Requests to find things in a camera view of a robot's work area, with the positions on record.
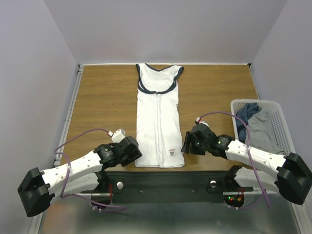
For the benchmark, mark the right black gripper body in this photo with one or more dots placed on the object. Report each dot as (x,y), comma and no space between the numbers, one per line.
(189,142)

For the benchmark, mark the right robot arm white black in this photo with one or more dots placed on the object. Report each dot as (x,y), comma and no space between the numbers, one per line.
(229,148)

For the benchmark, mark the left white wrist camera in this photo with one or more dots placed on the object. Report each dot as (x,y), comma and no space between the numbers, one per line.
(117,136)

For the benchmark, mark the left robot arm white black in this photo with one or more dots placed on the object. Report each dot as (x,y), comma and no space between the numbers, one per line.
(39,189)

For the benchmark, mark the white graphic tank top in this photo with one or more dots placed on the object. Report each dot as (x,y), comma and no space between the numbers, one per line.
(157,118)

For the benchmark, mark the grey tank top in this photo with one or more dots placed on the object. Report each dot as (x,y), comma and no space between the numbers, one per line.
(261,133)

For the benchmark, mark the navy blue tank top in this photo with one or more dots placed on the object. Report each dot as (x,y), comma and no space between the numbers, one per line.
(245,113)

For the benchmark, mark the aluminium frame rail left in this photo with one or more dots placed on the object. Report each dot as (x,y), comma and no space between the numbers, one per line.
(71,105)

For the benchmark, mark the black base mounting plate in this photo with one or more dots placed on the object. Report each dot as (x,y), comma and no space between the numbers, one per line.
(168,187)

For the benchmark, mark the aluminium frame rail front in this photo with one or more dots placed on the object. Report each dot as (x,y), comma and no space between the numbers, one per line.
(287,185)

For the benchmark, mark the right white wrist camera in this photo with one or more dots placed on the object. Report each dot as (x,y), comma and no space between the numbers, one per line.
(200,121)

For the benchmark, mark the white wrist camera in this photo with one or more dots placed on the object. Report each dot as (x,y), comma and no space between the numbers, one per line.
(117,136)
(200,121)

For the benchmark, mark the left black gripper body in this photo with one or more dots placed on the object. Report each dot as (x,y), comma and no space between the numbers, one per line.
(127,159)

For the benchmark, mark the white plastic laundry basket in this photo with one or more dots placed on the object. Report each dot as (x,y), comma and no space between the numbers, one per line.
(281,133)

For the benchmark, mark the aluminium frame rail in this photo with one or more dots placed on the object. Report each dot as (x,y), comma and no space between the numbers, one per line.
(287,185)
(71,105)

